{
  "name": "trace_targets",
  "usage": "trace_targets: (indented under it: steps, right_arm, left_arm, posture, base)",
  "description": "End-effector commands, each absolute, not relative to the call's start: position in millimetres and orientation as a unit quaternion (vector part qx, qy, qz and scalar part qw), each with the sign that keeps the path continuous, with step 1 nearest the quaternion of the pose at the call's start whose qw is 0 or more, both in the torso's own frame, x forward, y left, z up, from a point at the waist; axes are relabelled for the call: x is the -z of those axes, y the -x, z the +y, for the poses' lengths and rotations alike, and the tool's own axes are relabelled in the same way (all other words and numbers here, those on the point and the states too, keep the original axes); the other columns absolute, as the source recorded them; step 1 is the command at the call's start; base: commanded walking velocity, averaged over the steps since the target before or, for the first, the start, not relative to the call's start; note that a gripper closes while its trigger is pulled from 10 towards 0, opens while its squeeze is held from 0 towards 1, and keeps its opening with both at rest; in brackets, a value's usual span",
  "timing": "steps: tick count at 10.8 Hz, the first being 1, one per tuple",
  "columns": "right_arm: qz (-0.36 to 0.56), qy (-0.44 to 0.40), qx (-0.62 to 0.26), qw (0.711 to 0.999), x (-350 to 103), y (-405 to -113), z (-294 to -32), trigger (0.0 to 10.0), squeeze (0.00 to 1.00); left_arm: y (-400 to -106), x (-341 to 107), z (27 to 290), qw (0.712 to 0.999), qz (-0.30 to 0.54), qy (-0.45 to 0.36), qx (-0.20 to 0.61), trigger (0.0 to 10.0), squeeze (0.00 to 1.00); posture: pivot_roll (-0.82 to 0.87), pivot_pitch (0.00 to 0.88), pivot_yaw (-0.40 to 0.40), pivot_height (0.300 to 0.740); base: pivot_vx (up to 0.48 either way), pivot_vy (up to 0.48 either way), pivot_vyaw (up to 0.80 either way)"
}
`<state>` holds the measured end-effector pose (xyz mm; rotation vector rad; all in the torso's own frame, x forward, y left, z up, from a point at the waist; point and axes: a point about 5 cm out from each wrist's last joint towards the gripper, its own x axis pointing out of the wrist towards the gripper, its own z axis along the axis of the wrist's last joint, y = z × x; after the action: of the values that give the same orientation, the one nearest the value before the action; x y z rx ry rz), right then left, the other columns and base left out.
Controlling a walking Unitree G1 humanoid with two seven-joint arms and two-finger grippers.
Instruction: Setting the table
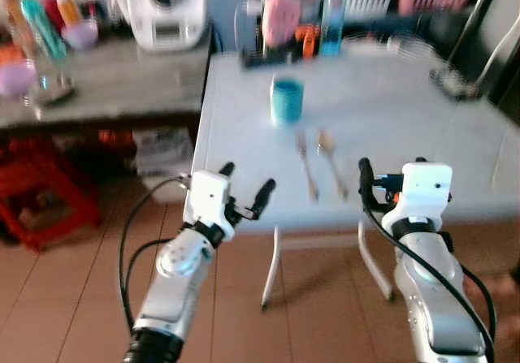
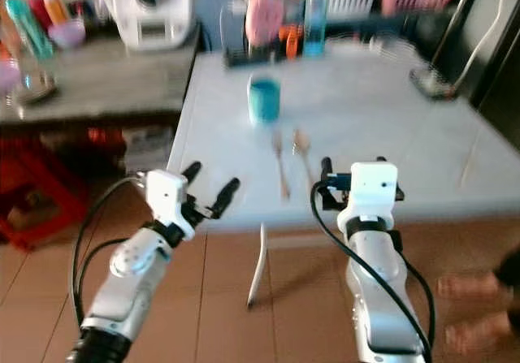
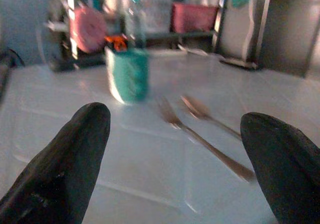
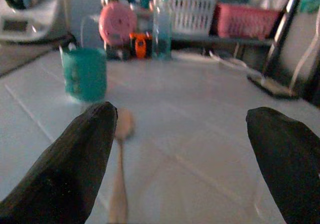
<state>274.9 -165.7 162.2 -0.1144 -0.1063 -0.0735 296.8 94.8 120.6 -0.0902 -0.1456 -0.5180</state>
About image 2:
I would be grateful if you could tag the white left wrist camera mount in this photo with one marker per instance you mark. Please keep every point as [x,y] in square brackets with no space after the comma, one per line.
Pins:
[165,196]

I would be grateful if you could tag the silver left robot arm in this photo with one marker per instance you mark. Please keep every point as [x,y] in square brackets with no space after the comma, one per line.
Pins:
[134,274]

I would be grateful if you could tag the orange utensil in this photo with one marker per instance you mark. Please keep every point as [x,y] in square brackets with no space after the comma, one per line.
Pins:
[290,41]

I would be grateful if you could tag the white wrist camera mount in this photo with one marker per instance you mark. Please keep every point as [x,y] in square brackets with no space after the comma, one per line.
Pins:
[165,196]
[372,186]

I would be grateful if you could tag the white kitchen appliance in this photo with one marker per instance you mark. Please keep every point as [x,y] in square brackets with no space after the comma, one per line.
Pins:
[153,18]

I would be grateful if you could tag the red plastic crate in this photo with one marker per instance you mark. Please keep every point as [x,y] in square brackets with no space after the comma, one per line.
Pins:
[32,196]

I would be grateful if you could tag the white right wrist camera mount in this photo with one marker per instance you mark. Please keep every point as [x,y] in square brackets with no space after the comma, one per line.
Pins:
[372,186]

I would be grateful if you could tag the blue plastic bottle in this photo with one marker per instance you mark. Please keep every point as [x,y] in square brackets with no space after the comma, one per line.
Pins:
[315,22]

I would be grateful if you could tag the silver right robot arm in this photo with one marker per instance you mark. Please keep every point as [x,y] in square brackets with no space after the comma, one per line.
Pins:
[374,298]

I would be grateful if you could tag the person's bare foot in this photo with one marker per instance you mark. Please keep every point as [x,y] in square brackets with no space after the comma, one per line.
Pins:
[467,286]
[479,334]

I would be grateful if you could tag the teal bottle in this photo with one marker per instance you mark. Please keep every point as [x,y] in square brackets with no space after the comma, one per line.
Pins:
[28,27]

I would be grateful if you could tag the stack of papers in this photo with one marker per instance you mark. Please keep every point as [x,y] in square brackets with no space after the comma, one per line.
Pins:
[148,149]

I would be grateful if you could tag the blue cup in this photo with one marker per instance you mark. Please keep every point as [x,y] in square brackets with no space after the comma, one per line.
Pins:
[264,101]

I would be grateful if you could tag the white folding table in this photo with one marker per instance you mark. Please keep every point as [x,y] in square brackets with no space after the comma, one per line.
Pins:
[374,119]

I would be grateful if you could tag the purple bowl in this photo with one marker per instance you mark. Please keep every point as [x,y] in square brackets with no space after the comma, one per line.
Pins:
[66,34]
[10,75]

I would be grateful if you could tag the black dish rack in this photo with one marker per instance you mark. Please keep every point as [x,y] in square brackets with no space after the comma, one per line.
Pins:
[248,56]

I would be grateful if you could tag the clear drinking glass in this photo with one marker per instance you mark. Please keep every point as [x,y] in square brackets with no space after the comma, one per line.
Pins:
[39,88]

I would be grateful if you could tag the grey side counter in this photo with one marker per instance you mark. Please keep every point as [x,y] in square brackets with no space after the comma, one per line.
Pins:
[122,75]

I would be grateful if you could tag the orange bottle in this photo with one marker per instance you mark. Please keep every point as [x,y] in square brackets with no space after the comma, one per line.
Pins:
[55,9]

